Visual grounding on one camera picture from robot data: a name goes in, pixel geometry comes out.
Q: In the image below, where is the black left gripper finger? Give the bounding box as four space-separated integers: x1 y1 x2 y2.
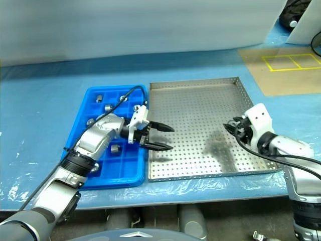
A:
150 121 176 133
145 142 174 152

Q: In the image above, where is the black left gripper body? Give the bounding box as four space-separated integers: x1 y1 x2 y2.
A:
134 120 154 147

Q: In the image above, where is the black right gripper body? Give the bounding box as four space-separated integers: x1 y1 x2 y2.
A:
232 116 254 146

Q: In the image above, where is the perforated steel tray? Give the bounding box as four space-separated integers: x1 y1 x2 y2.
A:
147 77 283 182

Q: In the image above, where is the blue plastic compartment tray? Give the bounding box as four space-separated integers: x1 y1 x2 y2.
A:
72 84 149 191

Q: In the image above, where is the brown mat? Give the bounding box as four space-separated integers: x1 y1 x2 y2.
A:
237 47 321 97

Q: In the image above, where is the grey rounded cylinder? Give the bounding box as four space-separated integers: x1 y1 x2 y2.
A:
179 204 209 239
107 208 131 231

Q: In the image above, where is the grey robot torso with emblem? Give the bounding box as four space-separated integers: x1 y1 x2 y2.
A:
66 227 201 241

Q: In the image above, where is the white leaning panel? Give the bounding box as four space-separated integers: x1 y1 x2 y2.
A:
285 0 321 45

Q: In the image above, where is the black device with white knob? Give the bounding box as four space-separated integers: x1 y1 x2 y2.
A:
279 0 313 31

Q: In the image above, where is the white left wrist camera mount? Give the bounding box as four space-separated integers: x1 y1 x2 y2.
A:
127 105 150 144

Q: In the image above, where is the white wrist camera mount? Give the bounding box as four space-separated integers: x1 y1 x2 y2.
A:
127 105 150 144
243 102 274 154

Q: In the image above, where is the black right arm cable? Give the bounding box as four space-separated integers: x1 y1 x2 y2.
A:
233 133 321 181

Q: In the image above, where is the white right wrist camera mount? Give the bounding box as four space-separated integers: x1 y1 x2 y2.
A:
243 102 274 154

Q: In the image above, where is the thin black looped cable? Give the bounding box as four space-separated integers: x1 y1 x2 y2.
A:
309 31 321 57

